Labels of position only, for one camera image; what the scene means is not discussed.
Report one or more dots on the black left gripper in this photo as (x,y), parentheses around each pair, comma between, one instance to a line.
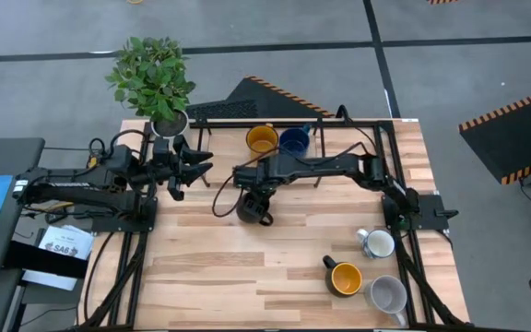
(166,161)

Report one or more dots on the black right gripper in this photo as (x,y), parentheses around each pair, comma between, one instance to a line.
(254,179)

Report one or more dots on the all black mug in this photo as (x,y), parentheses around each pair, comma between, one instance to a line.
(246,213)

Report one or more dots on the amber glass mug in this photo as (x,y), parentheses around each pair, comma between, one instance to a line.
(262,138)

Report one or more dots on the dark blue mug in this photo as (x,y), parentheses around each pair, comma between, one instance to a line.
(293,140)

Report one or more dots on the black mug yellow inside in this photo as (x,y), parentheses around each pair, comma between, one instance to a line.
(345,278)

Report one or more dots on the white mug blue pattern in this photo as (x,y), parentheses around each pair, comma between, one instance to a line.
(378,243)

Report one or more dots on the grey mug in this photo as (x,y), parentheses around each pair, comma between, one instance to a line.
(387,295)

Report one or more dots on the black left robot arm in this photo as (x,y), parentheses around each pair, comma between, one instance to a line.
(81,189)

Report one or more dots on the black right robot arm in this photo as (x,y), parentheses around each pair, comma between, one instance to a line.
(339,166)

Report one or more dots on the triangular black mat striped edge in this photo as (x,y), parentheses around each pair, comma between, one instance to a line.
(265,99)

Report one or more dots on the green potted plant white pot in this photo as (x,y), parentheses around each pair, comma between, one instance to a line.
(152,78)

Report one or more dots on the yellow power plug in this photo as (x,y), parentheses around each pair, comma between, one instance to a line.
(93,162)

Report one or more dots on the white printed paper sheet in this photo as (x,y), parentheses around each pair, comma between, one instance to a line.
(67,242)

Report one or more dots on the white flat box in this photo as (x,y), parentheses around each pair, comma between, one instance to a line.
(49,280)

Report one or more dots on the large black mat striped edge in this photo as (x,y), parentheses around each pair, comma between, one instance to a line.
(514,138)

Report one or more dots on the black aluminium table frame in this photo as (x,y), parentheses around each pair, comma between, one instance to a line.
(404,276)

